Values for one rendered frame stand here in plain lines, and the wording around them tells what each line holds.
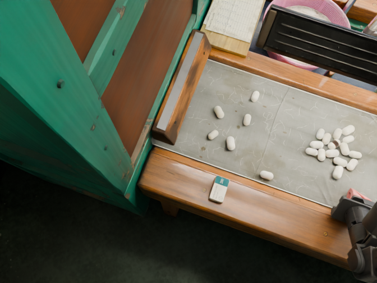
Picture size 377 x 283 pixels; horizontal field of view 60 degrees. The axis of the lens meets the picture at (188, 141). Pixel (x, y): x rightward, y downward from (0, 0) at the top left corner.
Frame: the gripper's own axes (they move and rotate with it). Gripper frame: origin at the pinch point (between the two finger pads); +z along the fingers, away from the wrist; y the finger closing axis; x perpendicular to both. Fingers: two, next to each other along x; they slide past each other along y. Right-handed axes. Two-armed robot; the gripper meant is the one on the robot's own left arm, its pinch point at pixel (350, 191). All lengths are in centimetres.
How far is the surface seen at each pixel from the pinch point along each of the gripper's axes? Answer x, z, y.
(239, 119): -5.5, 7.1, 33.2
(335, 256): 10.3, -13.9, 0.9
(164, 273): 83, 17, 39
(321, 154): -5.1, 4.4, 9.8
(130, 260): 83, 17, 55
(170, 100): -11, -6, 51
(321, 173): -0.9, 2.4, 8.0
